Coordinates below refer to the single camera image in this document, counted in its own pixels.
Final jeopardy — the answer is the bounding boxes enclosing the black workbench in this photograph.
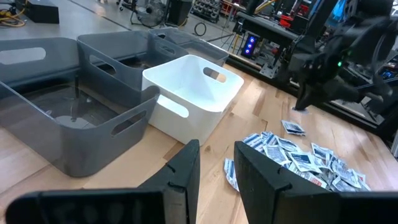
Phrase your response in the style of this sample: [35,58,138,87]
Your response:
[233,10,301,49]

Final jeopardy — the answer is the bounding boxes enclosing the computer tower blue lights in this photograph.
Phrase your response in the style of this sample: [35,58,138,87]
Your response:
[240,30,261,58]

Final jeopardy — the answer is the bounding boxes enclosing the black case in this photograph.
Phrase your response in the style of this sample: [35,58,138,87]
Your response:
[167,0,194,27]

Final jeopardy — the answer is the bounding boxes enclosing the yellow cable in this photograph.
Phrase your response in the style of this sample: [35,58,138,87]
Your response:
[0,7,27,27]

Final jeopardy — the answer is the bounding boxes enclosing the parts shelf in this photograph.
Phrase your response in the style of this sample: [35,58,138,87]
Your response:
[190,0,223,24]

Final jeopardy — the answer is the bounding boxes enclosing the black cable coil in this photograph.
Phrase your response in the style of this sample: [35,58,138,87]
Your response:
[193,21,208,37]

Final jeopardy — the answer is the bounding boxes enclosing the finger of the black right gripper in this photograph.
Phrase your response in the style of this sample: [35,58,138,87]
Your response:
[312,79,363,102]
[294,81,315,110]

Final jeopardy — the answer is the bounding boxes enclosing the white plastic bin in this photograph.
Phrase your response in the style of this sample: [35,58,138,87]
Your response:
[141,54,245,147]

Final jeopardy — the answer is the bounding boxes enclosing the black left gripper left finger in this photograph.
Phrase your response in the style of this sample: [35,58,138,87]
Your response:
[5,139,201,224]

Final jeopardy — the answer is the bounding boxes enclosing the black box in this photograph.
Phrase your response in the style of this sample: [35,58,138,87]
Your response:
[13,0,60,25]

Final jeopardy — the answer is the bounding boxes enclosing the translucent grey plastic bin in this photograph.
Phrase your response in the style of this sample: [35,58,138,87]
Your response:
[0,37,161,179]
[76,29,188,109]
[148,27,230,68]

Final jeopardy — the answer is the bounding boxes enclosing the black floor fan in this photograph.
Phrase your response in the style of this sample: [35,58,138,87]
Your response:
[130,0,167,29]

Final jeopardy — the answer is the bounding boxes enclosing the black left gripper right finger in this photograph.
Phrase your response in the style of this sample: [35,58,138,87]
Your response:
[233,141,398,224]

